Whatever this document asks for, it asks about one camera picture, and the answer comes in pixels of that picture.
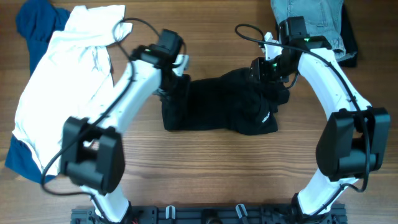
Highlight black folded garment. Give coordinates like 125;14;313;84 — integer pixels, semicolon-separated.
275;2;359;68

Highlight black t-shirt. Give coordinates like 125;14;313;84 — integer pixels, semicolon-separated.
160;68;290;136

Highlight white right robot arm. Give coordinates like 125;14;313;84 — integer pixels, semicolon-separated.
249;16;391;223

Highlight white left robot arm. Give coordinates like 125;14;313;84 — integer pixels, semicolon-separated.
60;29;189;223

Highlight light blue jeans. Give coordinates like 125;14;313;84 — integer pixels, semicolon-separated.
270;0;358;62

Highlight white t-shirt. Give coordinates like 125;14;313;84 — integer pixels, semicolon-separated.
12;5;132;179

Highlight blue t-shirt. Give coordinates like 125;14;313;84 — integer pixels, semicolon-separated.
5;0;70;183

